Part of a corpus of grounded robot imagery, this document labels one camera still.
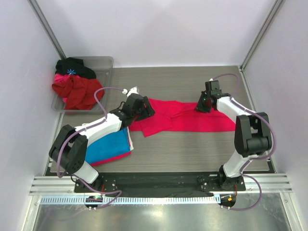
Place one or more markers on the aluminium front rail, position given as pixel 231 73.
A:
pixel 270 183

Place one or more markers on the pink t-shirt in bin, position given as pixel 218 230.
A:
pixel 60 78

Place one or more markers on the grey plastic bin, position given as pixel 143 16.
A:
pixel 103 68

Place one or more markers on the black t-shirt with blue print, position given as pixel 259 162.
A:
pixel 74 66

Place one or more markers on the crimson pink t-shirt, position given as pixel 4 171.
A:
pixel 178 116

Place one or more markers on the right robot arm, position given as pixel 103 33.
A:
pixel 252 135

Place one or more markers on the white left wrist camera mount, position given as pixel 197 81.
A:
pixel 134 90

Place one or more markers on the aluminium frame post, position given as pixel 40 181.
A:
pixel 46 27
pixel 262 32

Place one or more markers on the slotted white cable duct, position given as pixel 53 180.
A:
pixel 86 200

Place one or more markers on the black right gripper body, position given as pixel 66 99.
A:
pixel 202 105

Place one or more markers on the right aluminium frame post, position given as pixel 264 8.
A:
pixel 262 32

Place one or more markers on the folded blue t-shirt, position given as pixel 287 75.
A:
pixel 108 146

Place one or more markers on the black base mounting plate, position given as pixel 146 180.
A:
pixel 161 182

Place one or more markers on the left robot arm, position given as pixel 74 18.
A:
pixel 74 149

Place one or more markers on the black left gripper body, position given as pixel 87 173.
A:
pixel 143 112

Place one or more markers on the dark red t-shirt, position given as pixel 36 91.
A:
pixel 77 92

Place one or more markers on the left aluminium frame post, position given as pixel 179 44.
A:
pixel 46 27

